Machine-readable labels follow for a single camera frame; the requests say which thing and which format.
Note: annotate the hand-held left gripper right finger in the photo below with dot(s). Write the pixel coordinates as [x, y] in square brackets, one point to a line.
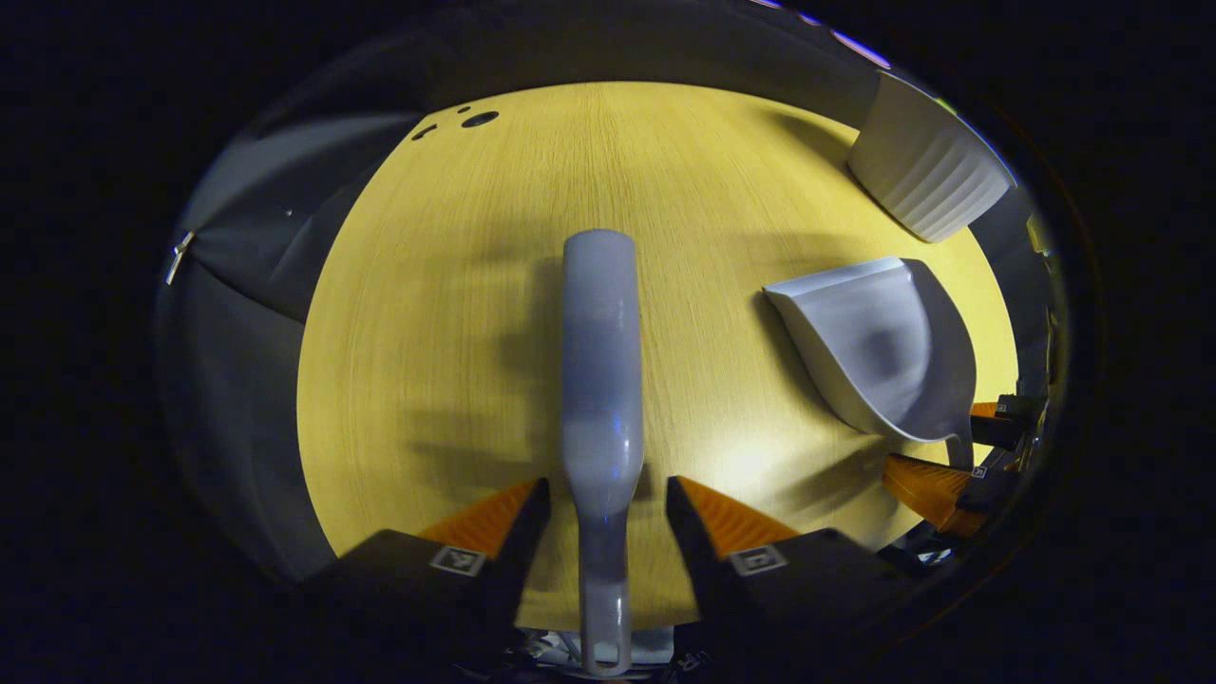
[698, 560]

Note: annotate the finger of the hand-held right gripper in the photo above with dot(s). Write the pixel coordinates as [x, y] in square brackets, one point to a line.
[936, 489]
[1016, 423]

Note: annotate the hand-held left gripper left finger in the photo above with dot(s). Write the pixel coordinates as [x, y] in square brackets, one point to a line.
[518, 560]

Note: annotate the grey plastic dustpan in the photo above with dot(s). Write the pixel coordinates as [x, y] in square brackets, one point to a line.
[874, 342]

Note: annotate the small grey broom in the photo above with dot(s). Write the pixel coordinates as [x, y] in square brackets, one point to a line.
[600, 380]

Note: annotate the white ribbed garbage bin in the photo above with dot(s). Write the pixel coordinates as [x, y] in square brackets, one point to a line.
[926, 171]

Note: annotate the yellow wooden desktop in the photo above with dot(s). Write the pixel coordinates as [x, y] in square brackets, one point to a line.
[456, 285]

